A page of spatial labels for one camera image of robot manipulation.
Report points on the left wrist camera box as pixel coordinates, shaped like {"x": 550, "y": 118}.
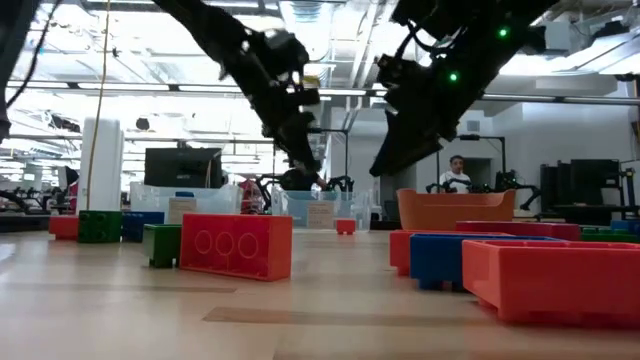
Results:
{"x": 287, "y": 52}

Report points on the small orange toy block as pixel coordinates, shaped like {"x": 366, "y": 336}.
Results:
{"x": 345, "y": 227}

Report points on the clear plastic bin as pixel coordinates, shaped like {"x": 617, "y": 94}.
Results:
{"x": 210, "y": 205}
{"x": 350, "y": 210}

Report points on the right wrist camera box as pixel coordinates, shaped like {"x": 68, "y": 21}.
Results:
{"x": 395, "y": 75}

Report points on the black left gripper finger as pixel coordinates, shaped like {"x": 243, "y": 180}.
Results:
{"x": 307, "y": 150}
{"x": 289, "y": 150}

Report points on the red background object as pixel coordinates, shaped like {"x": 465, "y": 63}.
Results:
{"x": 251, "y": 197}

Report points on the black background shelving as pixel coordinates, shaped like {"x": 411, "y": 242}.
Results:
{"x": 590, "y": 185}

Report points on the long green toy block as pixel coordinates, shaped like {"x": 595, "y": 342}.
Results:
{"x": 607, "y": 236}

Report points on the square green toy block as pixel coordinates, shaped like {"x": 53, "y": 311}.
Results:
{"x": 161, "y": 245}

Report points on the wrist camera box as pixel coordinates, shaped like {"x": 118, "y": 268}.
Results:
{"x": 287, "y": 52}
{"x": 395, "y": 75}

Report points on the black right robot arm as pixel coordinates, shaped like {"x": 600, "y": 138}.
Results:
{"x": 500, "y": 15}

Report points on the black background robot arm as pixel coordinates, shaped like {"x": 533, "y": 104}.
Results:
{"x": 265, "y": 187}
{"x": 530, "y": 195}
{"x": 342, "y": 182}

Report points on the green glowing sign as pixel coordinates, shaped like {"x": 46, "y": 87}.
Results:
{"x": 28, "y": 176}

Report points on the blue toy block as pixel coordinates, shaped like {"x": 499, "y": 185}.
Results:
{"x": 627, "y": 226}
{"x": 184, "y": 194}
{"x": 145, "y": 226}
{"x": 435, "y": 262}

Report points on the small green toy block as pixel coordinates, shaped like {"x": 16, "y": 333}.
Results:
{"x": 100, "y": 227}

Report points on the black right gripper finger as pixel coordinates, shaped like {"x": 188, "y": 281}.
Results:
{"x": 395, "y": 147}
{"x": 427, "y": 142}

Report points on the orange plastic bin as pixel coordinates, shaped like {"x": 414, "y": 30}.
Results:
{"x": 450, "y": 210}

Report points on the red toy block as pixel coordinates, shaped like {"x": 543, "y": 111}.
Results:
{"x": 520, "y": 230}

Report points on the white building column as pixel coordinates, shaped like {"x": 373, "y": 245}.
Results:
{"x": 107, "y": 165}

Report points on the silver ventilation duct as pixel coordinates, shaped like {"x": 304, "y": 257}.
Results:
{"x": 315, "y": 15}

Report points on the black aluminium table frame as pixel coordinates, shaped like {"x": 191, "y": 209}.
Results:
{"x": 20, "y": 223}

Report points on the person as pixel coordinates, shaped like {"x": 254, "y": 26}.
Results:
{"x": 456, "y": 180}
{"x": 297, "y": 180}

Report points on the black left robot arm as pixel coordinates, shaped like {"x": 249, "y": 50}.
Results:
{"x": 210, "y": 35}

